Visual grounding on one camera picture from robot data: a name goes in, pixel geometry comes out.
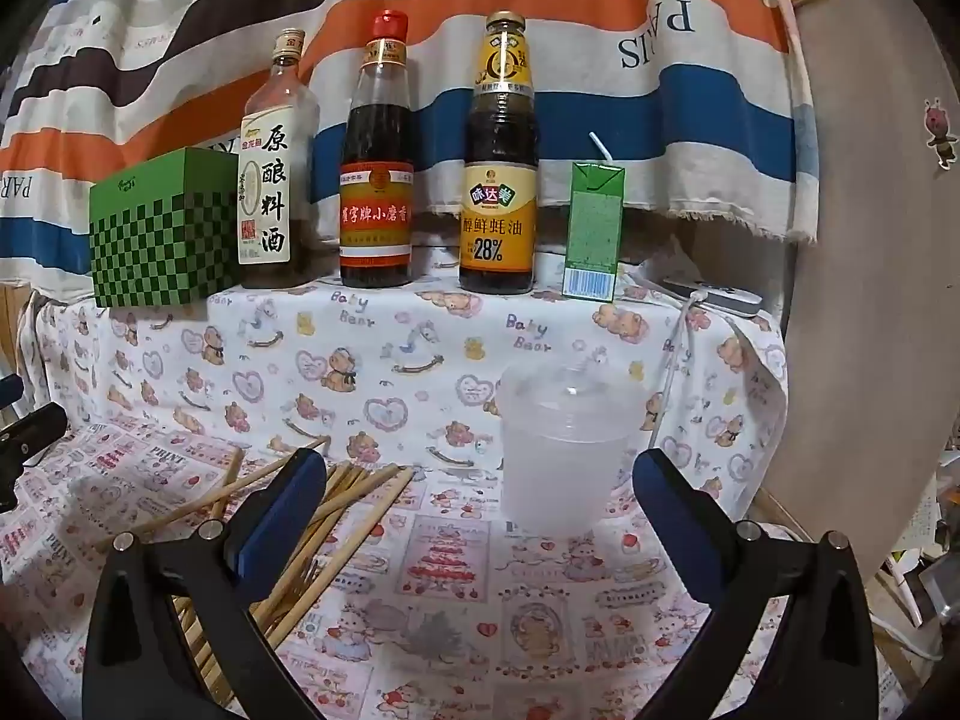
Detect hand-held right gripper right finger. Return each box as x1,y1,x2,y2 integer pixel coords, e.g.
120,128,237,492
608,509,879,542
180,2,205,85
632,448,878,720

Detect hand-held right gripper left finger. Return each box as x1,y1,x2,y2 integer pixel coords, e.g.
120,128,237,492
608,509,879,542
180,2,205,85
85,448,328,720

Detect bunch of bamboo chopsticks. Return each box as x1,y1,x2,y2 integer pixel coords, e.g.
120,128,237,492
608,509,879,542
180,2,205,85
90,435,415,698

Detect translucent plastic cup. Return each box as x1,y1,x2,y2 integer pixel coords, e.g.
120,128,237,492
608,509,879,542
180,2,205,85
496,361,647,537

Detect bear print tablecloth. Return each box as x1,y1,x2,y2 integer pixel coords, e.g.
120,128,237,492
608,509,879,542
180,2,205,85
0,270,931,720

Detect green checkered box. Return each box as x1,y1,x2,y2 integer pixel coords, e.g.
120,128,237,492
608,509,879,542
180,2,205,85
88,148,242,310

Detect cluttered papers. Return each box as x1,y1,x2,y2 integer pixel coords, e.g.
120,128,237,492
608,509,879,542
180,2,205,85
885,450,960,563

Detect green drink carton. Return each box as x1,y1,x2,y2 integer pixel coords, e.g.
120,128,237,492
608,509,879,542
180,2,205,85
562,160,626,304

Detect round wooden board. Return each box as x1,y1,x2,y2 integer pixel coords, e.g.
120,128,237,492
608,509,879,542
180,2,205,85
757,0,960,578

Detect sesame oil bottle red cap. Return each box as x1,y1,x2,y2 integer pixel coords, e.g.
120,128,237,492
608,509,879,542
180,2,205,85
339,10,418,290

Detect cooking wine bottle white label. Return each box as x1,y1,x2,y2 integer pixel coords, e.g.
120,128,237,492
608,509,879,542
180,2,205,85
238,28,322,290

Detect oyster sauce bottle yellow label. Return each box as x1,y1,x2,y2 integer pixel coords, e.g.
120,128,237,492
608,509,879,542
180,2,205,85
459,11,539,295

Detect bee sticker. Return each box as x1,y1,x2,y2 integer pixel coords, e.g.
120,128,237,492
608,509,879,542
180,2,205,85
924,97,959,170

